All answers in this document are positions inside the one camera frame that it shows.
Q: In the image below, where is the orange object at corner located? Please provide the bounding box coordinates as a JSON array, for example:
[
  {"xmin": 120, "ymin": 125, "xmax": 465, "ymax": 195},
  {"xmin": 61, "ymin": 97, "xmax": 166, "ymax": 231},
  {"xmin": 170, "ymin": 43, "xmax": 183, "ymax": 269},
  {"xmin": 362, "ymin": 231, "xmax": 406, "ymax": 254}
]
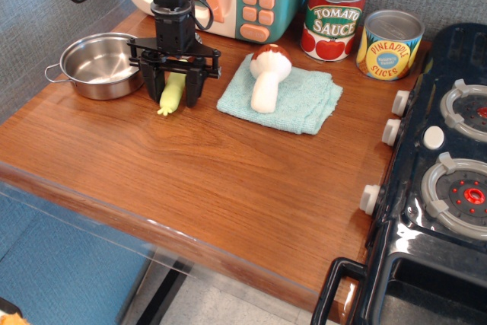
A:
[{"xmin": 0, "ymin": 298, "xmax": 30, "ymax": 325}]

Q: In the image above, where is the small steel pot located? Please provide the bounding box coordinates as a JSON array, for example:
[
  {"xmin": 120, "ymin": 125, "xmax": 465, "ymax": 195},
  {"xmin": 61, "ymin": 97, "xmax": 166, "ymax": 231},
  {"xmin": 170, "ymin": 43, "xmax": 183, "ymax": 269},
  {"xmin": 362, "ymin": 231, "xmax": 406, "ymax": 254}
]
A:
[{"xmin": 44, "ymin": 33, "xmax": 143, "ymax": 100}]

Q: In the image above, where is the spoon with yellow-green handle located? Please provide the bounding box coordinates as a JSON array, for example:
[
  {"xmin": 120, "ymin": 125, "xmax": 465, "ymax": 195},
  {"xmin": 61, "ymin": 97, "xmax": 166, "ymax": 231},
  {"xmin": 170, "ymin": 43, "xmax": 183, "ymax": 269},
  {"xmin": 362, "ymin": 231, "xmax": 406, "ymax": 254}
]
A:
[{"xmin": 158, "ymin": 72, "xmax": 186, "ymax": 116}]

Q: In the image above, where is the tomato sauce can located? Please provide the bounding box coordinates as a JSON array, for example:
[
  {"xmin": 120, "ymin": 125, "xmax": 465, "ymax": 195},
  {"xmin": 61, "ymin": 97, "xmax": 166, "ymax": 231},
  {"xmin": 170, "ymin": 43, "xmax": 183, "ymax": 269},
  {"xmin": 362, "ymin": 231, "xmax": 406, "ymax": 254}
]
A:
[{"xmin": 301, "ymin": 0, "xmax": 366, "ymax": 62}]

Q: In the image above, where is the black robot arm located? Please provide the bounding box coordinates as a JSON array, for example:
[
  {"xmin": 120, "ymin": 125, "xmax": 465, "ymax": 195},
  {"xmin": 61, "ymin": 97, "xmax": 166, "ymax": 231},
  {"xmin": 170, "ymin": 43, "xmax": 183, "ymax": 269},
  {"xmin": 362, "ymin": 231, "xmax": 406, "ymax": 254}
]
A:
[{"xmin": 127, "ymin": 0, "xmax": 221, "ymax": 107}]

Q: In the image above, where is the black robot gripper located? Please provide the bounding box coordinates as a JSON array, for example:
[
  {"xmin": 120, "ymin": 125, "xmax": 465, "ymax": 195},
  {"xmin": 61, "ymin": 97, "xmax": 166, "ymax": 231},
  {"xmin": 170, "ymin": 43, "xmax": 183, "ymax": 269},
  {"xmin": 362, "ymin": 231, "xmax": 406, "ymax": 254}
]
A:
[{"xmin": 127, "ymin": 16, "xmax": 221, "ymax": 108}]

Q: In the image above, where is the plush white mushroom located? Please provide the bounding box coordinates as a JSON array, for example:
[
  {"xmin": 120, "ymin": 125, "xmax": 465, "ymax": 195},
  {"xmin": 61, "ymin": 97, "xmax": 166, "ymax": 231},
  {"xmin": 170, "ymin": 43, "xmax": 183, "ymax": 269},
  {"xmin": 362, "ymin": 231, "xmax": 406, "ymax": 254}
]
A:
[{"xmin": 250, "ymin": 43, "xmax": 292, "ymax": 113}]

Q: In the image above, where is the black toy stove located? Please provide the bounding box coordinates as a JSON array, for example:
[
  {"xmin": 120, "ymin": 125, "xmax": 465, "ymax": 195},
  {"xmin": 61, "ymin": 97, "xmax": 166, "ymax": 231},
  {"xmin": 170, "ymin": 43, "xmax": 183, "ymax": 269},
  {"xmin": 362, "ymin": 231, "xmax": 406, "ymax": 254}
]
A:
[{"xmin": 312, "ymin": 23, "xmax": 486, "ymax": 324}]

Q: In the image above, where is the pineapple slices can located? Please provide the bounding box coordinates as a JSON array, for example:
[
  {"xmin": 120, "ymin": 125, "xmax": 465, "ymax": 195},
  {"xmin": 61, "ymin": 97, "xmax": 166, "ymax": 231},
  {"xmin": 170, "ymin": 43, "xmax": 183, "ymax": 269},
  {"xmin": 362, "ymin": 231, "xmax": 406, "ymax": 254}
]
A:
[{"xmin": 356, "ymin": 10, "xmax": 425, "ymax": 81}]

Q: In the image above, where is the light blue folded cloth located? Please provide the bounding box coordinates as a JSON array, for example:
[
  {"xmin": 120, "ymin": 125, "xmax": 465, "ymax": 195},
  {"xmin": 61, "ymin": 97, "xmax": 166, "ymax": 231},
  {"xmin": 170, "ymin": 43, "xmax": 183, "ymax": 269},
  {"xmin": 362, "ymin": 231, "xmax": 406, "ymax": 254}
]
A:
[{"xmin": 217, "ymin": 54, "xmax": 343, "ymax": 135}]

